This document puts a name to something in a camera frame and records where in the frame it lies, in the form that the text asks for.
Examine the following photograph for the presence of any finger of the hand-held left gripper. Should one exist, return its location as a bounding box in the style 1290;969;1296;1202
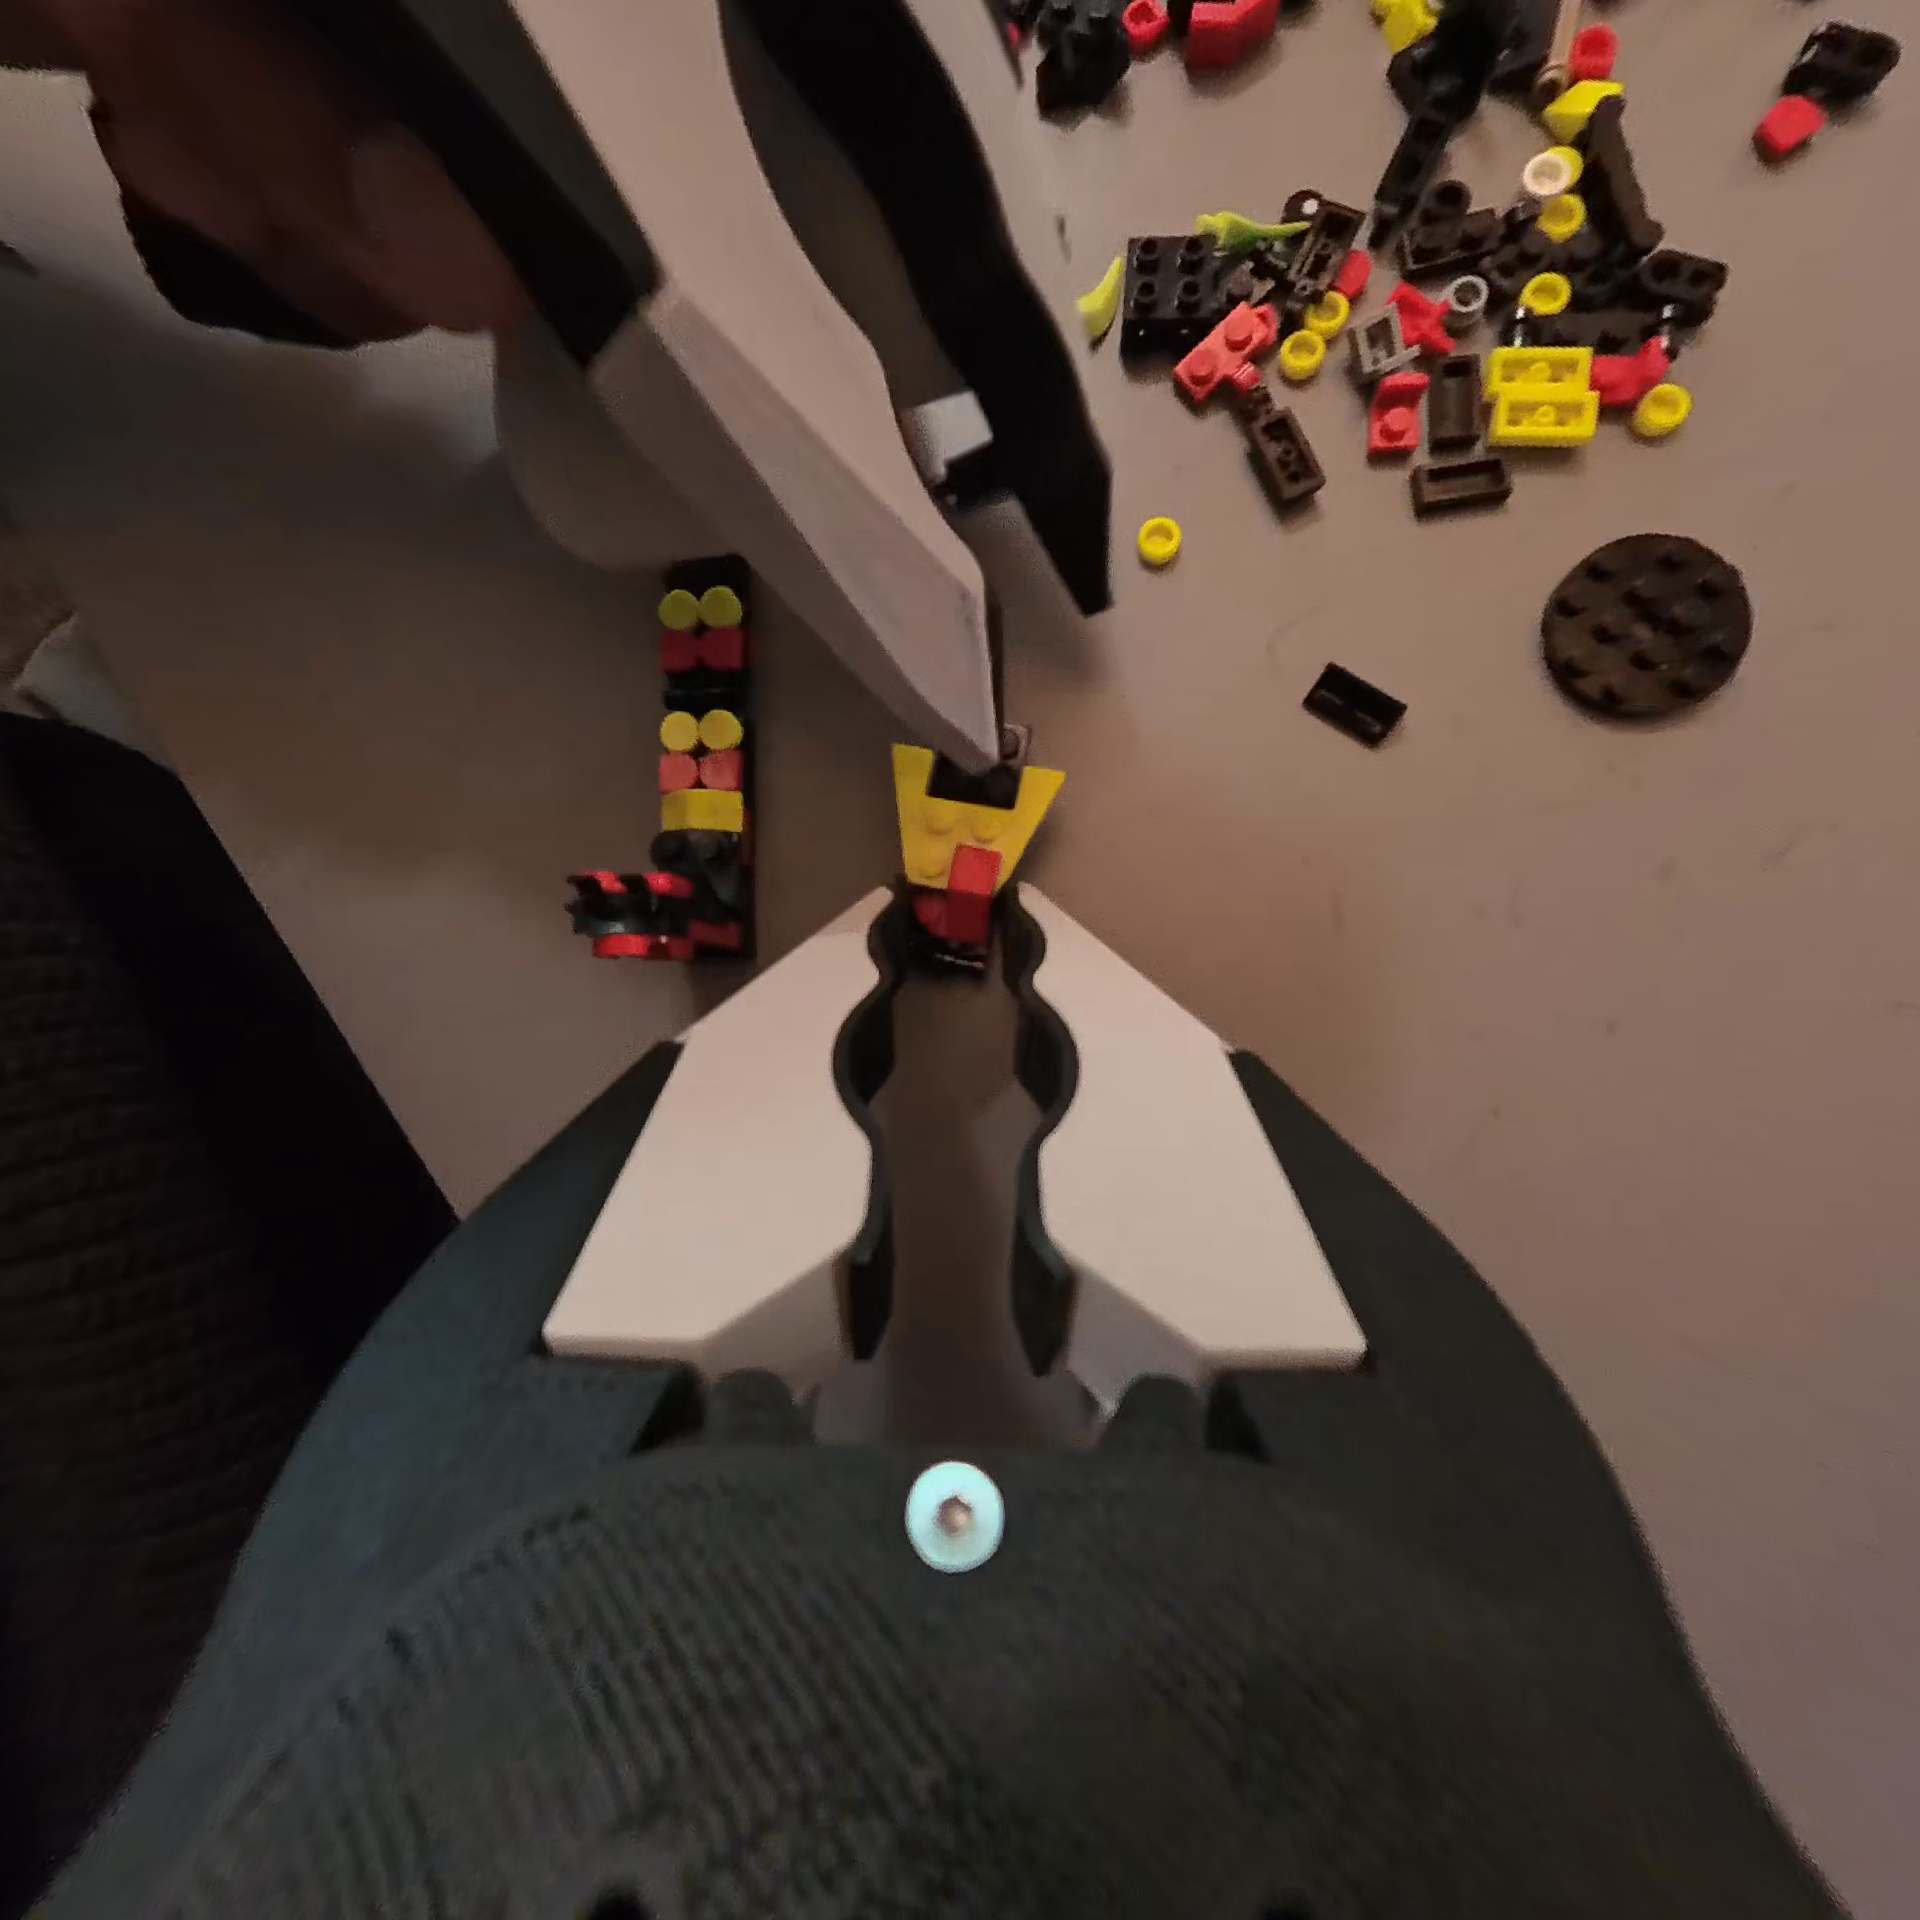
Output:
509;0;1004;761
720;0;1115;618

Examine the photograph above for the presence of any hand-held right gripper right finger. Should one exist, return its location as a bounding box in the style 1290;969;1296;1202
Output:
1007;884;1370;1412

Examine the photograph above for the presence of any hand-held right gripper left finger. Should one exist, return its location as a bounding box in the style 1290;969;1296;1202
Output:
542;884;901;1404

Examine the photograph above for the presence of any yellow wedge lego assembly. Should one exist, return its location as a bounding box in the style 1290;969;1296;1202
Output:
891;744;1067;978

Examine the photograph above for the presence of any pile of lego pieces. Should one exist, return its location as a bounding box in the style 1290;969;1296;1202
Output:
989;0;1907;520

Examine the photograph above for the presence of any long black lego strip assembly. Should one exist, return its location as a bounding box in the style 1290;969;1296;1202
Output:
566;554;756;962

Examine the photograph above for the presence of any small black lego tile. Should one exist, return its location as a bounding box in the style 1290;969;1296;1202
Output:
1301;661;1409;748

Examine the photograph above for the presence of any black round lego plate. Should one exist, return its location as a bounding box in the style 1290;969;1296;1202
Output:
1540;533;1753;726

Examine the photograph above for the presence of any person's left hand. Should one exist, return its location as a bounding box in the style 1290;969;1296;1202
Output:
81;0;527;349

